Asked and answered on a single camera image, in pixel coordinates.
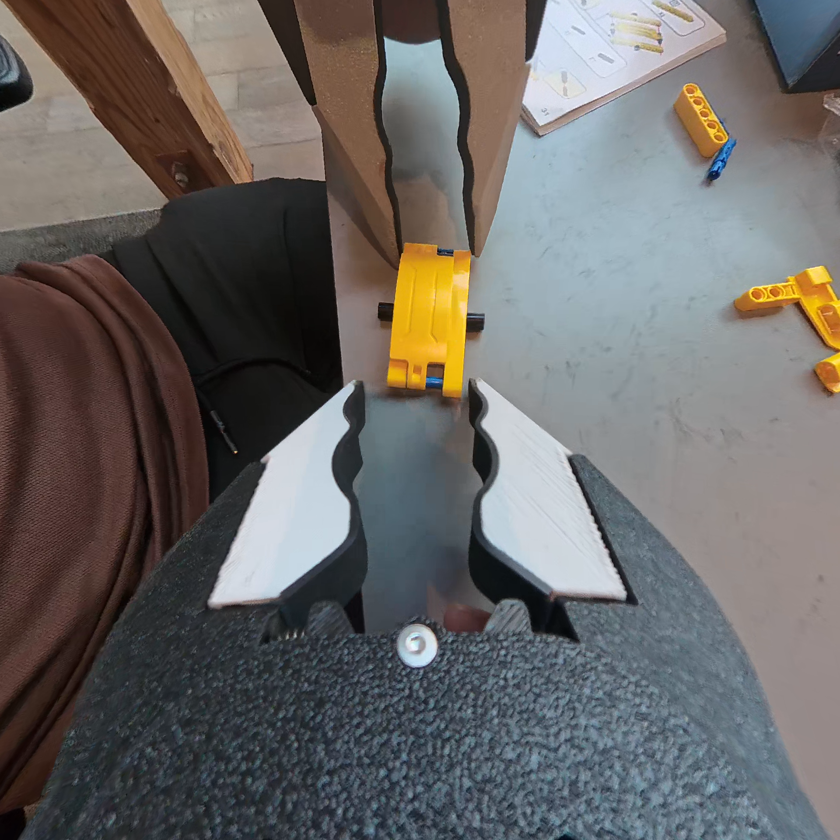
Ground short yellow beam blue pin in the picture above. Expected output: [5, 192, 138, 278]
[674, 82, 740, 183]

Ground wooden table leg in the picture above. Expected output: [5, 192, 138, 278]
[0, 0, 254, 200]

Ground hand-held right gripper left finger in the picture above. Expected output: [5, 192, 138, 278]
[208, 381, 370, 613]

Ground long yellow nine-hole beam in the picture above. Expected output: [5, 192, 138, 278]
[377, 256, 406, 389]

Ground person's right hand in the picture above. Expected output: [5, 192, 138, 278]
[444, 605, 492, 635]

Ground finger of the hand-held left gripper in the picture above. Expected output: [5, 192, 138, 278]
[290, 0, 403, 269]
[437, 0, 531, 258]

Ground open white instruction manual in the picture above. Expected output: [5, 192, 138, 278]
[520, 0, 728, 137]

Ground blue kit box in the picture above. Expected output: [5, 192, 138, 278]
[754, 0, 840, 94]

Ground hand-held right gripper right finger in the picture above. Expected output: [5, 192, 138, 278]
[466, 378, 630, 606]

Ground yellow curved panel blue pins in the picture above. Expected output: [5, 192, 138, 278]
[390, 242, 475, 399]

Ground black drawstring cord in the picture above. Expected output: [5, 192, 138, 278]
[197, 365, 332, 456]

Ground yellow L-shaped piece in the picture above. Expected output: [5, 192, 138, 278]
[793, 264, 840, 350]

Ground yellow beam black pin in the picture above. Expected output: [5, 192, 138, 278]
[451, 247, 490, 399]

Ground grey desk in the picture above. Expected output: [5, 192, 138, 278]
[322, 0, 840, 828]

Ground short yellow three-hole beam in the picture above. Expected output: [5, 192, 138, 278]
[733, 281, 803, 317]

